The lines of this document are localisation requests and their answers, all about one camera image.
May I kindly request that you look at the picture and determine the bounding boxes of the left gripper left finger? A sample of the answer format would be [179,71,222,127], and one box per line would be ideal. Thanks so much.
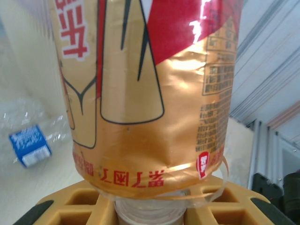
[37,180,118,225]

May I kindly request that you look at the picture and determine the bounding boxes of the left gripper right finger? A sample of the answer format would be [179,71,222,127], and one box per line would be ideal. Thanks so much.
[185,179,270,225]

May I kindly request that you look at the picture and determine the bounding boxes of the red gold label bottle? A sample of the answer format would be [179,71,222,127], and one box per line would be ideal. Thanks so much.
[48,0,244,225]

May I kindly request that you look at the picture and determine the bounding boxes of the small clear bottle blue label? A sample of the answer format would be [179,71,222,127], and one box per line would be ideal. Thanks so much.
[0,98,71,169]

